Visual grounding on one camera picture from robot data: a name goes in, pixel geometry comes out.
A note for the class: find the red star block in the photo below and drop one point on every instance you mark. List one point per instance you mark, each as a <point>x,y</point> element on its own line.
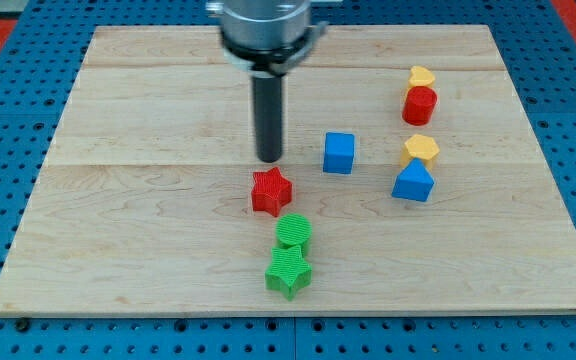
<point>271,191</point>

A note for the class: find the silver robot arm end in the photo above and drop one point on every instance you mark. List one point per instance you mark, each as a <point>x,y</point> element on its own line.
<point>266,38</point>

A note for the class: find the green star block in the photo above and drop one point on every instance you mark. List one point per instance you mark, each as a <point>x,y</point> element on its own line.
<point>288,271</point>

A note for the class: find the green cylinder block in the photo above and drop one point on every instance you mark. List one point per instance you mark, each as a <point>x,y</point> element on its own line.
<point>294,230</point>

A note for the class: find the blue cube block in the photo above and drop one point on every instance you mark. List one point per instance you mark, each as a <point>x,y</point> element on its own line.
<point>339,150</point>

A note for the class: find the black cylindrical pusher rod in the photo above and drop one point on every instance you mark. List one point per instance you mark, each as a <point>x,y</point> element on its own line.
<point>267,106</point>

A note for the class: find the light wooden board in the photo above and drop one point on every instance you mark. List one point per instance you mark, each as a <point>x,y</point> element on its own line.
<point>142,207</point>

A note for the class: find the blue triangular prism block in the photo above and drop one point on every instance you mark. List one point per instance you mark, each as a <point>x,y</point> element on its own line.
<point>414,182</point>

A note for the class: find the yellow hexagon block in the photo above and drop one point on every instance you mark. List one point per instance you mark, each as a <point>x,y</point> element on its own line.
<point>421,147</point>

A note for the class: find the red cylinder block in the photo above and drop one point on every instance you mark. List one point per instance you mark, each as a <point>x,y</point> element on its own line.
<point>419,105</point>

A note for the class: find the yellow heart block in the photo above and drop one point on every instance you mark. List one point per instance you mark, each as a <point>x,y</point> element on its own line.
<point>420,76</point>

